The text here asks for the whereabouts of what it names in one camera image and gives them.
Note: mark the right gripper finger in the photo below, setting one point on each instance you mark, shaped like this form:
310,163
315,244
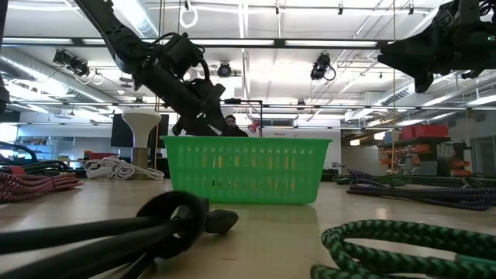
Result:
418,50
418,66

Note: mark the green plastic basket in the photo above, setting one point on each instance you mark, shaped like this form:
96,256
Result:
248,170

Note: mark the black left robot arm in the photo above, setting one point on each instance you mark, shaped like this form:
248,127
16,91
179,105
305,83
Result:
116,38

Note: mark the person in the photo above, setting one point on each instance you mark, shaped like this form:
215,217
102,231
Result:
231,121

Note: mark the red and white object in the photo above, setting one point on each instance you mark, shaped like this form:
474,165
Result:
253,127

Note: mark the white dome table lamp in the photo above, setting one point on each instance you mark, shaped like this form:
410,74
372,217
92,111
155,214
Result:
141,120

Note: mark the storage shelf with red bins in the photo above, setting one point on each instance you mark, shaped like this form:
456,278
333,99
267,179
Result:
426,131

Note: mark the black monitor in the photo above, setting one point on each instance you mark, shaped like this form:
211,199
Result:
118,133

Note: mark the red box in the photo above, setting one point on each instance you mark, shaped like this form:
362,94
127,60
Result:
100,155

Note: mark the black ceiling camera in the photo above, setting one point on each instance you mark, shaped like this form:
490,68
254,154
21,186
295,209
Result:
77,66
224,70
321,66

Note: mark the black overhead frame beam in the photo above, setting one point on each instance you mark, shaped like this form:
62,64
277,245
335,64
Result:
279,42

